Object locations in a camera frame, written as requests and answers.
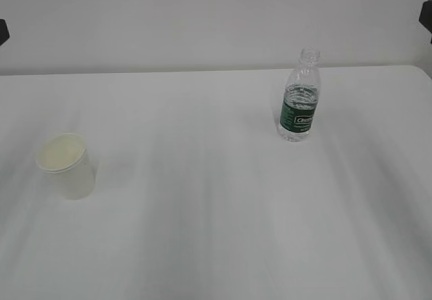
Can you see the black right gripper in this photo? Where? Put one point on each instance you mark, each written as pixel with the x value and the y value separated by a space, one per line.
pixel 425 17

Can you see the white paper cup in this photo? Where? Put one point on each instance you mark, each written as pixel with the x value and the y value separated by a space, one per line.
pixel 64 160

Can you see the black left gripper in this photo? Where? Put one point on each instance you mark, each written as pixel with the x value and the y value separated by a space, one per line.
pixel 4 32

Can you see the clear green-label water bottle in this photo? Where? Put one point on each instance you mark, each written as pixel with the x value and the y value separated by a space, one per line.
pixel 301 97

